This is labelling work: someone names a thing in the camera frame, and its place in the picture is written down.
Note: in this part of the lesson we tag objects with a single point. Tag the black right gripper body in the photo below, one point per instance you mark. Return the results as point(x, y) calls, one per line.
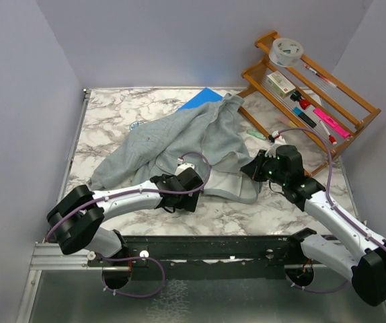
point(266, 169)

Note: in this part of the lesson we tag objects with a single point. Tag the grey zip-up jacket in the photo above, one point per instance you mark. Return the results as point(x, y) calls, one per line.
point(206, 136)

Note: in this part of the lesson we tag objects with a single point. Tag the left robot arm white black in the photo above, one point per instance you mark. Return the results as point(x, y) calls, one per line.
point(75, 222)

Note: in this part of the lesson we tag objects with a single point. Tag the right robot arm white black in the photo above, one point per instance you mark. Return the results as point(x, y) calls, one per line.
point(360, 256)

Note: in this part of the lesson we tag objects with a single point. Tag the mint green eraser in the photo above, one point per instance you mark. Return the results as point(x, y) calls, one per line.
point(257, 135)

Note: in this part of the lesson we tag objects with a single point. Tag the blue black highlighter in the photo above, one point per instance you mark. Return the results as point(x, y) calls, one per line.
point(307, 120)

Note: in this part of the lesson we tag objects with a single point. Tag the wooden two-tier rack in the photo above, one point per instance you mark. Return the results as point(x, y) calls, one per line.
point(307, 95)

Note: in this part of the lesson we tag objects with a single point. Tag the red white marker pen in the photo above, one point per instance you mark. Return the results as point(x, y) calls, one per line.
point(328, 134)

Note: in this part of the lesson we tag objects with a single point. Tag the pink highlighter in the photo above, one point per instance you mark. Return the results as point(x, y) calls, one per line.
point(332, 123)

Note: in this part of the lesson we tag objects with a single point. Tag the white green small box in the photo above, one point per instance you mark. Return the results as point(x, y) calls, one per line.
point(280, 84)

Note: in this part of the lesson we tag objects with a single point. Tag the blue paper sheet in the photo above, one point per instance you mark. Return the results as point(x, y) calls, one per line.
point(204, 96)

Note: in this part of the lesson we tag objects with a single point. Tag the red pen on top shelf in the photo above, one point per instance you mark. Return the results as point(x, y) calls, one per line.
point(319, 75)

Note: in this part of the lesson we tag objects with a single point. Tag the clear tape roll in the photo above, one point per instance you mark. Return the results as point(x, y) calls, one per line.
point(286, 52)

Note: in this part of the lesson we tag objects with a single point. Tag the blue patterned round container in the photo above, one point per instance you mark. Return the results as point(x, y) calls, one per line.
point(135, 125)

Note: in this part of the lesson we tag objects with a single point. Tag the aluminium frame rail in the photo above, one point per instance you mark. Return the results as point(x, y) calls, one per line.
point(65, 289)

